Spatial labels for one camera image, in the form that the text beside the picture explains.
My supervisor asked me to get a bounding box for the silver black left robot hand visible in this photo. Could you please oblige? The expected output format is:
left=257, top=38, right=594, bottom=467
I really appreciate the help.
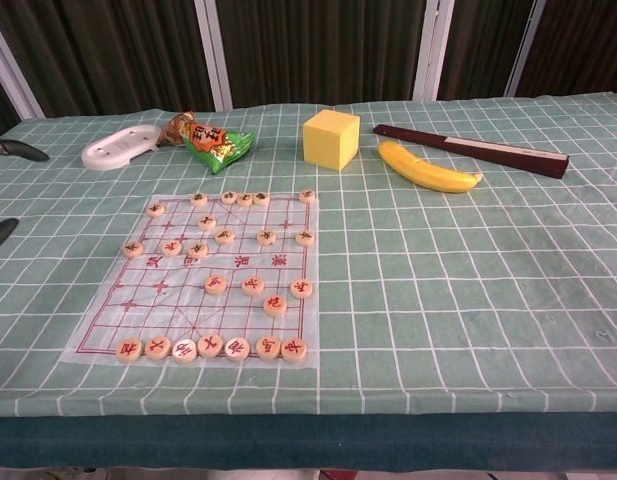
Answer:
left=0, top=138, right=51, bottom=253

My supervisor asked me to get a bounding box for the plastic chess board sheet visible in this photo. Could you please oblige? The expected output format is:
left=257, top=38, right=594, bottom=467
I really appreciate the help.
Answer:
left=61, top=191, right=322, bottom=369

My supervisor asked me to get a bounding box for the white plastic oval tray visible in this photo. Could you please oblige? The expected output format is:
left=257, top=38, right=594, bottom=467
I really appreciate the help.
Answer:
left=81, top=124, right=163, bottom=172

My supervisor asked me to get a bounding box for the dark brown curtain panel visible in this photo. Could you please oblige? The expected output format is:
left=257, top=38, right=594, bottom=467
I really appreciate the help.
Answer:
left=436, top=0, right=538, bottom=101
left=215, top=0, right=429, bottom=109
left=515, top=0, right=617, bottom=98
left=0, top=0, right=215, bottom=121

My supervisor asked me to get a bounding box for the green orange snack bag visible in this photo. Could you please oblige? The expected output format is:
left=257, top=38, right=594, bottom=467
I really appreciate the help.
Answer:
left=156, top=110, right=257, bottom=176

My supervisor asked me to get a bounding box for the yellow foam cube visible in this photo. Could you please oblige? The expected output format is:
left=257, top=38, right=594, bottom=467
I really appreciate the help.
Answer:
left=302, top=109, right=362, bottom=173

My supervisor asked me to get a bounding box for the yellow toy banana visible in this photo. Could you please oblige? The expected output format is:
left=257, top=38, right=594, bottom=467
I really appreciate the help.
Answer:
left=377, top=140, right=485, bottom=195

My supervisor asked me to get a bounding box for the dark green table skirt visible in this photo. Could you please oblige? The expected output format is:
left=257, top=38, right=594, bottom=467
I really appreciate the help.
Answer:
left=0, top=410, right=617, bottom=472

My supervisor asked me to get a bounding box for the green grid tablecloth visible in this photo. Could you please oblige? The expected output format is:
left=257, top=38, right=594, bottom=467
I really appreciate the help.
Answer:
left=0, top=91, right=617, bottom=419

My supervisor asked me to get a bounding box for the dark red folded fan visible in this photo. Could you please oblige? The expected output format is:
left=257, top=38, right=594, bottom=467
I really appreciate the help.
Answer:
left=372, top=123, right=572, bottom=181

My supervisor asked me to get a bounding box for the white frame post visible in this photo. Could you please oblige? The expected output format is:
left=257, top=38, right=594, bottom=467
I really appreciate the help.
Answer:
left=0, top=7, right=45, bottom=120
left=192, top=0, right=234, bottom=112
left=503, top=0, right=548, bottom=99
left=411, top=0, right=455, bottom=103

